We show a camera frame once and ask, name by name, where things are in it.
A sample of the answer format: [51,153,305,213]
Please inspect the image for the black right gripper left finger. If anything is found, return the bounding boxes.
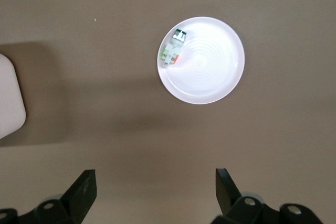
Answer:
[0,169,98,224]

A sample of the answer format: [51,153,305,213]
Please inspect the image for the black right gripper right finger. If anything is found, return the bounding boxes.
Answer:
[214,167,322,224]

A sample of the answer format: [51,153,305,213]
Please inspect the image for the white lidded storage box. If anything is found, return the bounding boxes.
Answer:
[0,52,27,141]

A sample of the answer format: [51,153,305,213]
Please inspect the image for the pink round plate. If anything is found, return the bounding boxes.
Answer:
[157,16,246,105]

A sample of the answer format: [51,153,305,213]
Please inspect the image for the green white switch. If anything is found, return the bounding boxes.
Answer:
[160,28,188,69]

